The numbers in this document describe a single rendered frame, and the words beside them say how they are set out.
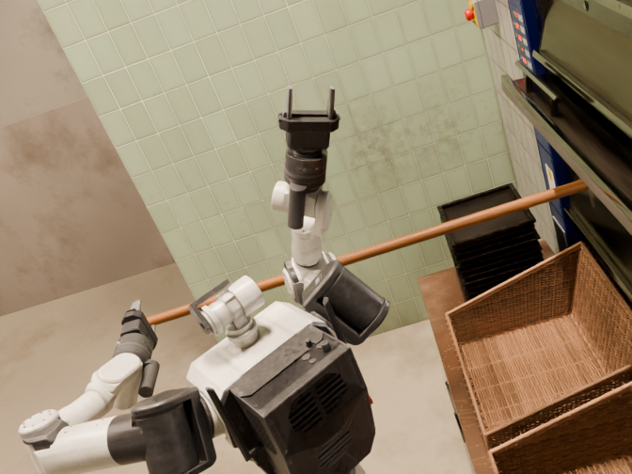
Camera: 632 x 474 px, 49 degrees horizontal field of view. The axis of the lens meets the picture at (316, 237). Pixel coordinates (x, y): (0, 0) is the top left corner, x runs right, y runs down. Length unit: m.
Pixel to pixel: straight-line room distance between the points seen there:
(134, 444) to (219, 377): 0.18
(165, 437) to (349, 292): 0.44
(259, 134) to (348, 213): 0.55
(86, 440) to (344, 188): 2.02
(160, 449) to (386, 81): 2.03
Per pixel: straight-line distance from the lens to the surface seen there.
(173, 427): 1.29
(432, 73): 2.98
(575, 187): 1.90
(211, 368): 1.33
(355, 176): 3.10
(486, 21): 2.61
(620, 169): 1.52
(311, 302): 1.39
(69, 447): 1.39
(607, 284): 2.14
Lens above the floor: 2.14
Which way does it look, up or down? 28 degrees down
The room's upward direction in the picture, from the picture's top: 22 degrees counter-clockwise
